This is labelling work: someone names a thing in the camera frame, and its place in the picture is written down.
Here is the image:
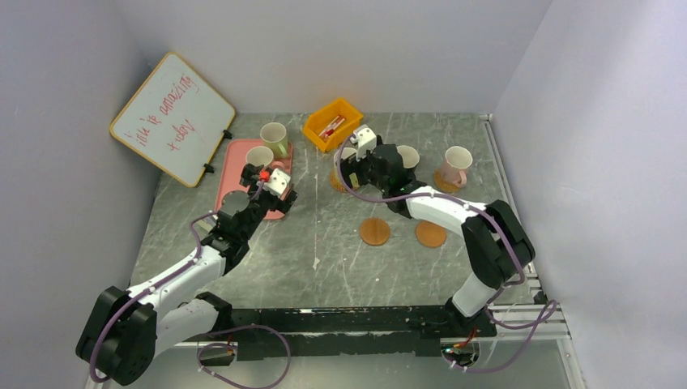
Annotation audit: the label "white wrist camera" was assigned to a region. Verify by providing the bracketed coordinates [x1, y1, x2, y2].
[350, 125, 378, 160]
[259, 168, 292, 198]

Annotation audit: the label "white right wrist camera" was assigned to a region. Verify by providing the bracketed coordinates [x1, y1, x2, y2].
[350, 125, 378, 160]

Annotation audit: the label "pink plastic tray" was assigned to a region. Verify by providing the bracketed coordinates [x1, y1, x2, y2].
[214, 139, 293, 220]

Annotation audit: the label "woven rattan coaster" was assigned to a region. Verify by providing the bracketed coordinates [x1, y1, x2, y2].
[329, 170, 347, 193]

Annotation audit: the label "yellow plastic bin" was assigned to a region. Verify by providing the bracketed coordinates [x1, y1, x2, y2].
[302, 98, 364, 152]

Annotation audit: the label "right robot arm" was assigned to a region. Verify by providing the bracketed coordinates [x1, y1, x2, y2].
[334, 135, 536, 336]

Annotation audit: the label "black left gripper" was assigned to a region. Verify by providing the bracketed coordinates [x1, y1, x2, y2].
[240, 164, 297, 241]

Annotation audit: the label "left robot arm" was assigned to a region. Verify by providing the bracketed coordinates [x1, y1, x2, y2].
[75, 162, 297, 386]

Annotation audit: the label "light wooden round coaster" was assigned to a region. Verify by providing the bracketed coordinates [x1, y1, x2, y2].
[359, 217, 390, 246]

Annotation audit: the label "red white marker pens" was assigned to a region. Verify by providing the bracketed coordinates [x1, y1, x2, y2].
[318, 115, 346, 141]

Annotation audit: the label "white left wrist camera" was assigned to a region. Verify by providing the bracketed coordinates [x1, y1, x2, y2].
[259, 168, 292, 198]

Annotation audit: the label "whiteboard with yellow frame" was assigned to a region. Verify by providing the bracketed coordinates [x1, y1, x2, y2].
[109, 52, 236, 187]

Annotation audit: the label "orange patterned coaster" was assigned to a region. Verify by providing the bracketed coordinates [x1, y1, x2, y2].
[433, 170, 462, 194]
[415, 220, 446, 248]

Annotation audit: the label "pink mug white inside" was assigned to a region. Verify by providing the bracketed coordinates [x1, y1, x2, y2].
[439, 146, 473, 188]

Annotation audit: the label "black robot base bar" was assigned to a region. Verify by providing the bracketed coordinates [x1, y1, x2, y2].
[177, 303, 497, 361]

